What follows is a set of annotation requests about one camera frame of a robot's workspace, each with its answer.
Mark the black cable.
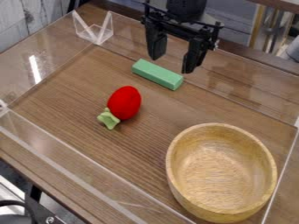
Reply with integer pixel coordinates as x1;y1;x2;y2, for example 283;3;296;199
0;199;40;224

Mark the green rectangular block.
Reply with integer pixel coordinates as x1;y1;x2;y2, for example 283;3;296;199
132;59;182;91

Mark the wooden bowl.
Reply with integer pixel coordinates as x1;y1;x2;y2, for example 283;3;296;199
165;122;277;223

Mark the clear acrylic corner bracket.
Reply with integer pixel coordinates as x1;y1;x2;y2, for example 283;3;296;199
70;11;113;46

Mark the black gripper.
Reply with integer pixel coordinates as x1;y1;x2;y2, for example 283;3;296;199
141;1;224;74

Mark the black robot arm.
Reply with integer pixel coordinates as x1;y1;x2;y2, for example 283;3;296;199
141;0;224;74

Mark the red plush strawberry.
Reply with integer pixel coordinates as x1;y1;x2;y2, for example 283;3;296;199
97;86;141;130

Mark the clear acrylic tray wall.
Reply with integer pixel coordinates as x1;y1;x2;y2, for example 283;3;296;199
0;100;194;224

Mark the yellow metal frame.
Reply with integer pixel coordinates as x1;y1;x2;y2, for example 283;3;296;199
248;4;267;50

